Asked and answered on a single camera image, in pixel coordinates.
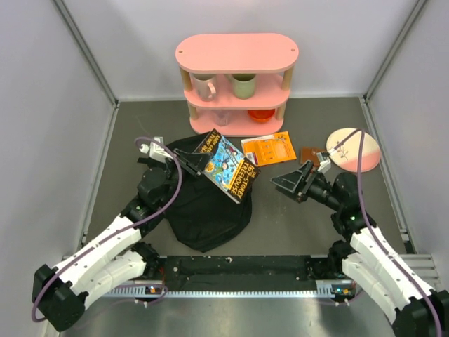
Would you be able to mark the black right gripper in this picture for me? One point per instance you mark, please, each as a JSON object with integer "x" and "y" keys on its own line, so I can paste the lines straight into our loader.
{"x": 297, "y": 182}

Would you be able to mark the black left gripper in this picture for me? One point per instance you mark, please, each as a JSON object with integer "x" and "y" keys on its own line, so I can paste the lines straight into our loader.
{"x": 196, "y": 161}

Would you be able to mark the black yellow treehouse book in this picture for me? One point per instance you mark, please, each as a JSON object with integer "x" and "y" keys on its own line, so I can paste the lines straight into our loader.
{"x": 228, "y": 168}

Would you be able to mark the black student backpack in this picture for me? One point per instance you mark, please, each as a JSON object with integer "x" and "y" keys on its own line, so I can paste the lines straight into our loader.
{"x": 202, "y": 216}

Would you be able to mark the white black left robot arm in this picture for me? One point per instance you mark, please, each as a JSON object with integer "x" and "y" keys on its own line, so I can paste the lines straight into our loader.
{"x": 62, "y": 293}

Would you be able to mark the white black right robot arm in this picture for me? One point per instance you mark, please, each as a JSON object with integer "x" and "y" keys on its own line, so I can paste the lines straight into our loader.
{"x": 412, "y": 306}

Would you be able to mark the brown leather wallet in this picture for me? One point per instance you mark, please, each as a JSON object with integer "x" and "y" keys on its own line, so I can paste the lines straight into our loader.
{"x": 310, "y": 153}

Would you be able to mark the orange paperback book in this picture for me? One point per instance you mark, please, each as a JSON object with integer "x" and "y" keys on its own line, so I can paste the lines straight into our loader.
{"x": 270, "y": 149}

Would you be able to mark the clear drinking glass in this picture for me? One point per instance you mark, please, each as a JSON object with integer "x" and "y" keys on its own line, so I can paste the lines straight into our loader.
{"x": 221, "y": 117}

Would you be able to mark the pink and cream plate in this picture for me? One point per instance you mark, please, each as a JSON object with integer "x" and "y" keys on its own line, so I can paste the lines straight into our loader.
{"x": 346, "y": 156}

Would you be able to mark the pink mug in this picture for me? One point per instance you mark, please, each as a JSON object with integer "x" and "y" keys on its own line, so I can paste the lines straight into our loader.
{"x": 206, "y": 86}

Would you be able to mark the orange plastic bowl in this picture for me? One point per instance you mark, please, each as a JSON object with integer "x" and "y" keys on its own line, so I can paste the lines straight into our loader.
{"x": 261, "y": 116}

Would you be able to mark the pink wooden shelf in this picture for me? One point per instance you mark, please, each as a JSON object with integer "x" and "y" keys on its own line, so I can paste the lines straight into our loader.
{"x": 271, "y": 56}

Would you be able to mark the green mug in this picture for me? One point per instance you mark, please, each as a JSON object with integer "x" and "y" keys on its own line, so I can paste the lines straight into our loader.
{"x": 243, "y": 85}

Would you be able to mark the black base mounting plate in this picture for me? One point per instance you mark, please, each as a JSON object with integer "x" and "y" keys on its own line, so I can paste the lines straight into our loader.
{"x": 245, "y": 273}

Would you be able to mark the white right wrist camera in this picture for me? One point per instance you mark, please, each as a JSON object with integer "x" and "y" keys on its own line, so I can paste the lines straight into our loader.
{"x": 324, "y": 161}

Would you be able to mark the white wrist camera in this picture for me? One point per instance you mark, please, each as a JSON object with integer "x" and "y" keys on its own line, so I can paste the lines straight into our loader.
{"x": 154, "y": 151}
{"x": 324, "y": 161}

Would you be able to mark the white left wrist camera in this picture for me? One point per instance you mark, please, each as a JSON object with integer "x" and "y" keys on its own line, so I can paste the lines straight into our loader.
{"x": 154, "y": 151}

